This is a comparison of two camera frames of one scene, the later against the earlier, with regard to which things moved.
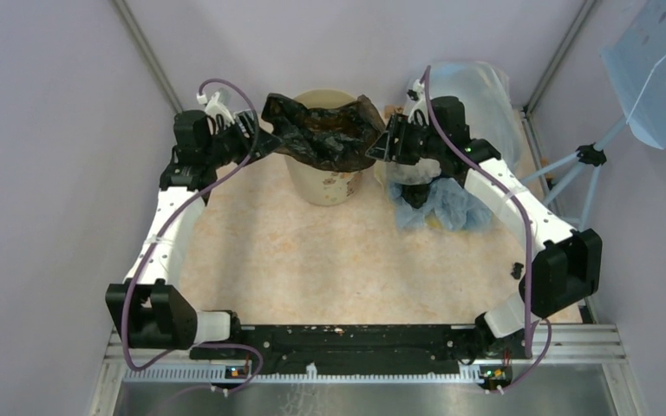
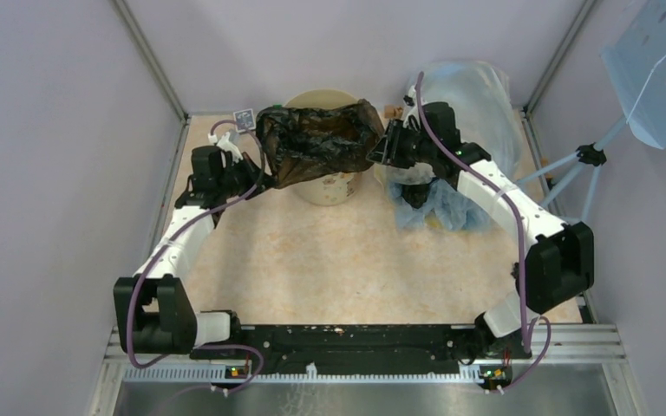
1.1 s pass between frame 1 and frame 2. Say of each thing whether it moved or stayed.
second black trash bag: stayed
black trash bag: moved
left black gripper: moved
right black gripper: stayed
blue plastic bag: stayed
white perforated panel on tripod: stayed
